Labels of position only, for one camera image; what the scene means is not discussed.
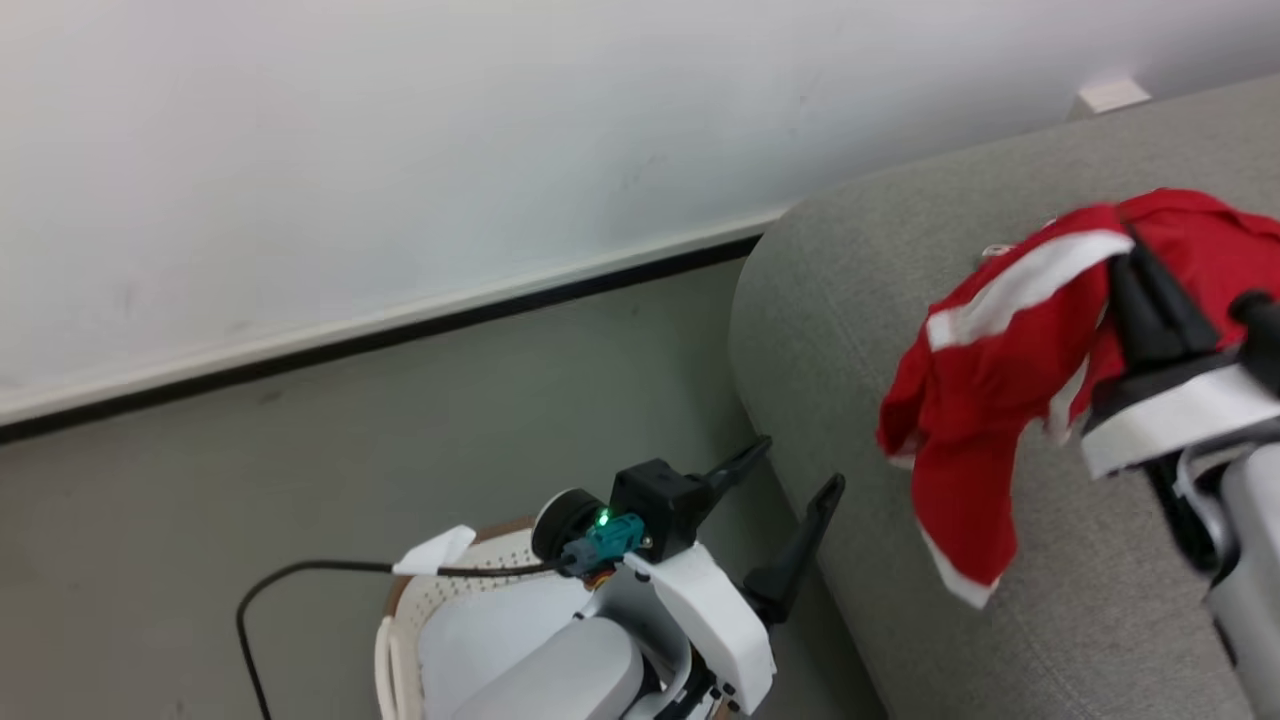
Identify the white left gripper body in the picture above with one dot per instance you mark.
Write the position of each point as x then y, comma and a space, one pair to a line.
715, 620

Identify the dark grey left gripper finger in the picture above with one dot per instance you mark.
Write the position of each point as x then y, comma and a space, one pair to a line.
740, 463
795, 560

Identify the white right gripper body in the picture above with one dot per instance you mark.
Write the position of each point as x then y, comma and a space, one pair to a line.
1170, 415

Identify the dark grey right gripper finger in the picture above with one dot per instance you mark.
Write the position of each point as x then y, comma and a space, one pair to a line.
1180, 295
1145, 315

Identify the red and white garment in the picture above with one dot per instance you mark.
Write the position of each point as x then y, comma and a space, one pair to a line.
990, 390

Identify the grey fabric sofa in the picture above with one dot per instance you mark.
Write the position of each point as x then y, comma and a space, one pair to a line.
1050, 620

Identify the cream perforated laundry basket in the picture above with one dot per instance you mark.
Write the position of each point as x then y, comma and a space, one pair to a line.
430, 600

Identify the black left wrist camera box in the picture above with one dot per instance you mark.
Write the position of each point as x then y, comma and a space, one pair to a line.
650, 505

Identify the white wall socket box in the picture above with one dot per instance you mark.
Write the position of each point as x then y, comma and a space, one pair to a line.
1112, 95

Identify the white wall baseboard strip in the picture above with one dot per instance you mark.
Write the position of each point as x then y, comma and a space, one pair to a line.
400, 320

